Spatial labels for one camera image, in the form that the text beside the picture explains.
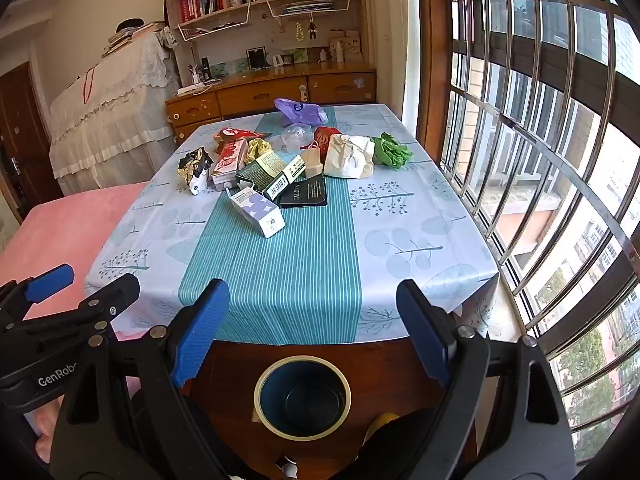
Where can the green and black box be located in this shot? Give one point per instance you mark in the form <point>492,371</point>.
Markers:
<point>262,165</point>

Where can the black hanging doll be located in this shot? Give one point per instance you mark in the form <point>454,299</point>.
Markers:
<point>312,31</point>

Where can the white lace cover cloth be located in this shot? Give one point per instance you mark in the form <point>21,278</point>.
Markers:
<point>110,120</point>

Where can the clear plastic bag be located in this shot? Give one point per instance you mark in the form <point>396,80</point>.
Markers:
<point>295,136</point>

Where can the pile of books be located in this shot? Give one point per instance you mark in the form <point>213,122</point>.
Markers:
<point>130,35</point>

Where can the red snack wrapper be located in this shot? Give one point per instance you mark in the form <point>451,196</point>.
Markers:
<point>232,134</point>

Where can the blue bin with cream rim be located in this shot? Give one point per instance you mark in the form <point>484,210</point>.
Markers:
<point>280,395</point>

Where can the white power strip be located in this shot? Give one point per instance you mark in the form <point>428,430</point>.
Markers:
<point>192,90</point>

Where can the white chair base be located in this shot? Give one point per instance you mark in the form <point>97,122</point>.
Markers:
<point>289,467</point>

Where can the brown wooden door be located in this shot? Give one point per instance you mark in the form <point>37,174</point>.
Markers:
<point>25,140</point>

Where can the crumpled green paper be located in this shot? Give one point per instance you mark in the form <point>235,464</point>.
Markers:
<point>390,150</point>

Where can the person's leg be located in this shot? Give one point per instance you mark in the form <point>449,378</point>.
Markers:
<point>400,445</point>
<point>197,435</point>

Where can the purple plastic bag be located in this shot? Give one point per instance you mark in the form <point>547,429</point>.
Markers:
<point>300,111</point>

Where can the yellow slipper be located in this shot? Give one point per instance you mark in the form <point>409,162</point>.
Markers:
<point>382,422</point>

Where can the pink bed sheet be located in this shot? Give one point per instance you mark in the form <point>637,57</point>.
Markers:
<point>45,240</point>

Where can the gold and black wrapper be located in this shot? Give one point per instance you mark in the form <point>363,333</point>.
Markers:
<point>192,162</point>

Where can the crumpled white paper bag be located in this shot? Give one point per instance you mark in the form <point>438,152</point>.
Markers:
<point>347,157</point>

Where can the metal window grille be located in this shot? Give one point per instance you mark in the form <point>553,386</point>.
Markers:
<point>550,160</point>

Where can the tall white bottle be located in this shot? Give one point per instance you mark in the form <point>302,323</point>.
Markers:
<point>340,51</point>

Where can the black bottle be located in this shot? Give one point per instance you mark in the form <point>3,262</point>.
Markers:
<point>205,69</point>

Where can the beige card box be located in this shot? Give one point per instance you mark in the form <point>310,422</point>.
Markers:
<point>352,45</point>

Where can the black picture frame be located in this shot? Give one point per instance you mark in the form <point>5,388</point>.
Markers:
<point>256,58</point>

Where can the small beige box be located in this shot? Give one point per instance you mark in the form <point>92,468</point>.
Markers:
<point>314,164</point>

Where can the white and purple carton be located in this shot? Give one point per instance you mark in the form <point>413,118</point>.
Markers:
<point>257,210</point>

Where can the black booklet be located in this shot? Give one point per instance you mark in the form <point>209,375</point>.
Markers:
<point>305,192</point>

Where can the red and white box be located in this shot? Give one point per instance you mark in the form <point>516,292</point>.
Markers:
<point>227,162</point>

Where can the wooden desk with drawers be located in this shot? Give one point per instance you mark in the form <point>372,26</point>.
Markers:
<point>260,95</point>

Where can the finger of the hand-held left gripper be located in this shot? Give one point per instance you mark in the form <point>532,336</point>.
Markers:
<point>50,282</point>
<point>115,300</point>

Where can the person's right leg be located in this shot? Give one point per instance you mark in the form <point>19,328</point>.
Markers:
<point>400,445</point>

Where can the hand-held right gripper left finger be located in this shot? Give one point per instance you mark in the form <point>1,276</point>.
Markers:
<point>200,332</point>

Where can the red crumpled wrapper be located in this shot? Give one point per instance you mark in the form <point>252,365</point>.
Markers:
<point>325,137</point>

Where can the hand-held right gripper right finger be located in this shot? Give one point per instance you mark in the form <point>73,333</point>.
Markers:
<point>425,335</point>

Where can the crumpled gold wrapper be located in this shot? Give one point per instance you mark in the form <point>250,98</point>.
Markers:
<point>257,149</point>

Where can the person's left leg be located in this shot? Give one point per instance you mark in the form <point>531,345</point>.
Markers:
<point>197,435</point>

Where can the person's left hand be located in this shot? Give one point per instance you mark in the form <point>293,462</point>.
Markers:
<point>44,425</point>

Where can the row of red books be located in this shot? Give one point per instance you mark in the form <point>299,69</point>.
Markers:
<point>197,5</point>

